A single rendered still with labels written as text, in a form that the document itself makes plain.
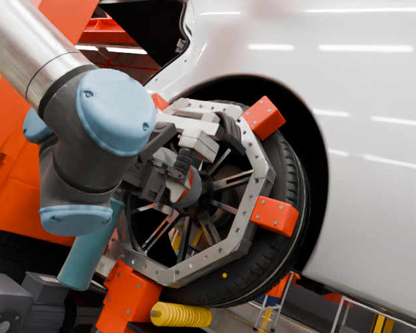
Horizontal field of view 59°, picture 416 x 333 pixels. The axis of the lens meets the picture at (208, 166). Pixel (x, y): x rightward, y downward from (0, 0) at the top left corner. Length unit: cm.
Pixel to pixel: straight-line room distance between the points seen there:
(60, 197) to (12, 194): 81
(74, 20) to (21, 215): 65
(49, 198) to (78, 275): 59
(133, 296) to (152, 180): 44
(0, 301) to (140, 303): 36
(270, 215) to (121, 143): 59
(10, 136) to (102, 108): 88
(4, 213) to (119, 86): 94
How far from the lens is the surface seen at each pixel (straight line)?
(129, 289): 109
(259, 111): 105
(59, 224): 51
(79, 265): 108
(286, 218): 91
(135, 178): 71
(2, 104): 123
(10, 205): 131
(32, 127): 59
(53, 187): 50
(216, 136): 84
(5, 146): 126
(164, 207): 80
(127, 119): 40
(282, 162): 105
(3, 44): 48
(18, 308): 120
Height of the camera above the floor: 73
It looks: 11 degrees up
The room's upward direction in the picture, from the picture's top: 22 degrees clockwise
